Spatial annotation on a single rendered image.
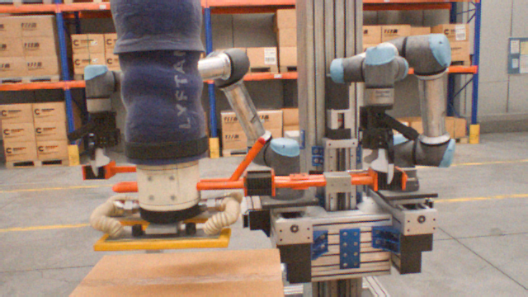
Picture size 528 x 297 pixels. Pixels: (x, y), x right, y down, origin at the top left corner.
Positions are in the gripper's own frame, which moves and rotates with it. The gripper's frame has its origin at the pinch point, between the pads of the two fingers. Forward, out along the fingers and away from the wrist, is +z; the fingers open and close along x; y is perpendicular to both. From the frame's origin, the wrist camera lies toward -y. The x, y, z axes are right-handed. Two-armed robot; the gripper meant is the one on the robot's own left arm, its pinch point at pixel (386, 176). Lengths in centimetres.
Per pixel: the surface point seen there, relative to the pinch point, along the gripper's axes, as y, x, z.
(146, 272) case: 71, -6, 29
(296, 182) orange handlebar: 25.2, 3.7, 0.0
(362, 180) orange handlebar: 7.4, 3.5, 0.0
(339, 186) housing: 13.6, 3.7, 1.3
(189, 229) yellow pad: 53, 12, 9
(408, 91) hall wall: -293, -883, 11
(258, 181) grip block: 35.3, 5.7, -1.2
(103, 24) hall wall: 389, -809, -160
